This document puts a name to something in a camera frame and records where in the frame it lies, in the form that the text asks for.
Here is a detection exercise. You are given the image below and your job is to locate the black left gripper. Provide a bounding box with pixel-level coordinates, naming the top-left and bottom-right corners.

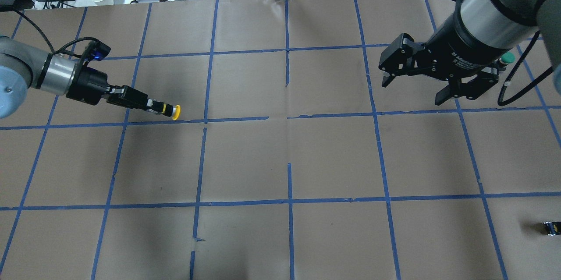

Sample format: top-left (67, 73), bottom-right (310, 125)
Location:
top-left (66, 62), bottom-right (149, 110)

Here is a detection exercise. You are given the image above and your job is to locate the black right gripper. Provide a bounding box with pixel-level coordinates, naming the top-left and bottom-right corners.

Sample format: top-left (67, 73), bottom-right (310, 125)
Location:
top-left (378, 16), bottom-right (509, 106)

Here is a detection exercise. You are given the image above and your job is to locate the yellow push button switch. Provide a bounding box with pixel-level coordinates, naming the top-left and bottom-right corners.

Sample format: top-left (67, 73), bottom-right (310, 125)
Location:
top-left (146, 99), bottom-right (181, 121)

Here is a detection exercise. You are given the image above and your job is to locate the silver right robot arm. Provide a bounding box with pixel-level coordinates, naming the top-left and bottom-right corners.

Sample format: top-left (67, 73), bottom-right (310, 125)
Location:
top-left (379, 0), bottom-right (560, 106)

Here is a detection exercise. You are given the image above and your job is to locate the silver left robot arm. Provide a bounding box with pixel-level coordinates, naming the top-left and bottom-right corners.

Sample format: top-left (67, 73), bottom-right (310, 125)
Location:
top-left (0, 36), bottom-right (162, 118)

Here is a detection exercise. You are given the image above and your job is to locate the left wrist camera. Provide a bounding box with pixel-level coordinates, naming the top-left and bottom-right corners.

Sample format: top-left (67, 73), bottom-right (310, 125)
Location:
top-left (79, 40), bottom-right (111, 62)

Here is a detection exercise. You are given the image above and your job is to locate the green push button switch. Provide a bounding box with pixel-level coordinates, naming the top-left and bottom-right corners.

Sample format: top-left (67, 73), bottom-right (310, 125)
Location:
top-left (498, 52), bottom-right (516, 66)

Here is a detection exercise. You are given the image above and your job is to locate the black braided cable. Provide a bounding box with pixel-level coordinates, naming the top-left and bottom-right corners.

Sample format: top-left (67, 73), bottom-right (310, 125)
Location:
top-left (497, 41), bottom-right (557, 107)

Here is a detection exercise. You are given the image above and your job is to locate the small black switch block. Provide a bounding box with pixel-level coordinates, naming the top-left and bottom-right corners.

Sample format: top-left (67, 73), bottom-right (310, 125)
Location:
top-left (543, 221), bottom-right (561, 236)

